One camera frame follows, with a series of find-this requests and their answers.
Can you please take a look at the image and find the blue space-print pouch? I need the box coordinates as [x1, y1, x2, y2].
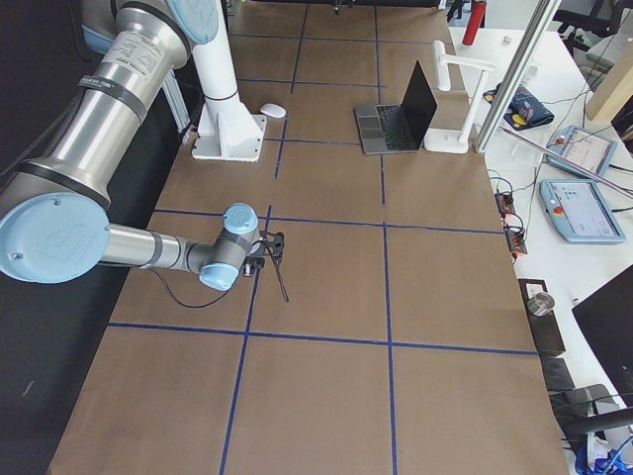
[503, 85, 554, 131]

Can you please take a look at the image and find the upper blue teach pendant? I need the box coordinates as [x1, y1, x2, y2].
[547, 125, 617, 176]

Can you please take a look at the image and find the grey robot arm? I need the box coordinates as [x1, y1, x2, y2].
[1, 1, 266, 291]

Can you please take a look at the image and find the grabber stick green tip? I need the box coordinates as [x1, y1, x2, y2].
[497, 126, 633, 199]

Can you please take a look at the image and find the blue teach pendant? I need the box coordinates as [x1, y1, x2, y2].
[539, 179, 626, 244]
[547, 125, 617, 176]

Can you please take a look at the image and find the red cylinder bottle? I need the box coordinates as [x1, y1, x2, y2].
[462, 0, 488, 46]

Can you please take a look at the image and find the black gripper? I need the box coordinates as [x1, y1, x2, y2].
[243, 249, 266, 277]

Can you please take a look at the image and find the orange black connector hub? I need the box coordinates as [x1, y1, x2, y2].
[495, 191, 527, 261]

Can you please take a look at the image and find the metal cup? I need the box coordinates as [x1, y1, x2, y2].
[526, 292, 555, 317]

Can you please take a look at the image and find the lower blue teach pendant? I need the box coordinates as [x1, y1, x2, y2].
[539, 179, 626, 244]

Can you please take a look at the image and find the black monitor corner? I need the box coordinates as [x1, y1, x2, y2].
[573, 266, 633, 407]

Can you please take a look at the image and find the aluminium frame post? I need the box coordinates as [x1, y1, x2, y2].
[475, 0, 561, 153]

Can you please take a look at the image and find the white computer mouse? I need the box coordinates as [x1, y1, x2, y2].
[260, 103, 287, 119]

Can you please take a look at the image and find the grey laptop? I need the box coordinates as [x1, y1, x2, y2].
[354, 60, 437, 154]

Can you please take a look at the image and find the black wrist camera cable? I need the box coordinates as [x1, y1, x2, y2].
[147, 237, 291, 309]

